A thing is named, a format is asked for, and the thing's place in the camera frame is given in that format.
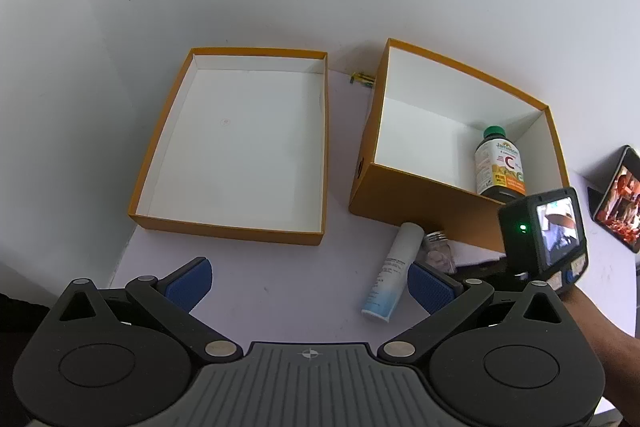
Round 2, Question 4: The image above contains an orange cardboard box lid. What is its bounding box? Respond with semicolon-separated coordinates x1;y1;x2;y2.
127;47;329;247

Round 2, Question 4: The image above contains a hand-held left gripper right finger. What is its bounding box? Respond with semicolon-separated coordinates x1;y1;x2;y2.
377;263;568;360

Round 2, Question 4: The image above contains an orange cardboard box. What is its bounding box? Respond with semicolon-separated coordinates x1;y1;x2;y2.
348;38;571;254

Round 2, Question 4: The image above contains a person's right forearm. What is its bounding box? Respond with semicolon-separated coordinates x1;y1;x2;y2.
560;287;640;427

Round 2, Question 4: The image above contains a smartphone with lit screen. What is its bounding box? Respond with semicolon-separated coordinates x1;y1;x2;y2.
592;146;640;254

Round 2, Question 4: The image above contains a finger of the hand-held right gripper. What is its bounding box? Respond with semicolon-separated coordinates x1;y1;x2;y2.
457;257;508;280

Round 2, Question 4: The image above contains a white desktop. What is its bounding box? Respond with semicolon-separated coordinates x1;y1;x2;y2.
107;54;640;358

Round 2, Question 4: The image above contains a dark green-capped vitamin bottle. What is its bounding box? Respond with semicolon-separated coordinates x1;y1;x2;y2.
474;124;527;204

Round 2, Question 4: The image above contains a white tube bottle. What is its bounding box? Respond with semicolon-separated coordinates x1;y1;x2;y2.
361;222;426;322

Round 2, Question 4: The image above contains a black phone stand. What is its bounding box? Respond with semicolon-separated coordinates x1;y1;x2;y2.
586;186;607;220

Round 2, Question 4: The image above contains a dark clothing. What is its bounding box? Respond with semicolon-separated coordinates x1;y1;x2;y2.
0;292;61;333

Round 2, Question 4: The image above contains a small clear glass bottle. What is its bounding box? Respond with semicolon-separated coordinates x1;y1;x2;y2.
419;231;458;274

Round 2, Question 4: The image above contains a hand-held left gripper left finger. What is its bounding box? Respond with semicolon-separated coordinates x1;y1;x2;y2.
52;257;242;362

